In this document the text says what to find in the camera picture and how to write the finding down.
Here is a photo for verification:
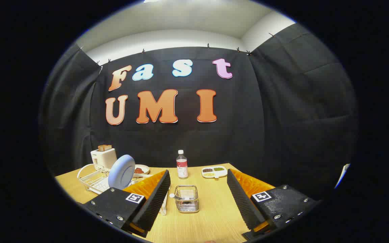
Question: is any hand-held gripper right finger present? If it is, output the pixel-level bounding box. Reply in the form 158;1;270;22
227;168;321;241

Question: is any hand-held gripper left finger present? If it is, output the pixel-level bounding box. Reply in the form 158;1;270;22
80;170;171;238

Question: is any white wire dish rack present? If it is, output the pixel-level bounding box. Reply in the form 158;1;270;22
77;164;168;216

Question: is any metal wire basket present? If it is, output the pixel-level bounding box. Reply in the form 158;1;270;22
174;185;200;213

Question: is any blue plate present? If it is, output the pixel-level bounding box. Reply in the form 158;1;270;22
108;155;136;190

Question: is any white divided dish with beans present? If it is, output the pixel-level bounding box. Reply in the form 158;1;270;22
201;166;228;179

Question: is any clear bottle with red label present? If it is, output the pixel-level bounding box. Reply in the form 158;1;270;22
176;150;189;179

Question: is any white drip tray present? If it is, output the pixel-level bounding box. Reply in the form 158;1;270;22
92;177;112;194

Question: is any white toaster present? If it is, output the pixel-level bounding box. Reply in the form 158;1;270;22
90;148;118;170

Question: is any row of backdrop clips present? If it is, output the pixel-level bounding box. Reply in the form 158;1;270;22
80;33;276;66

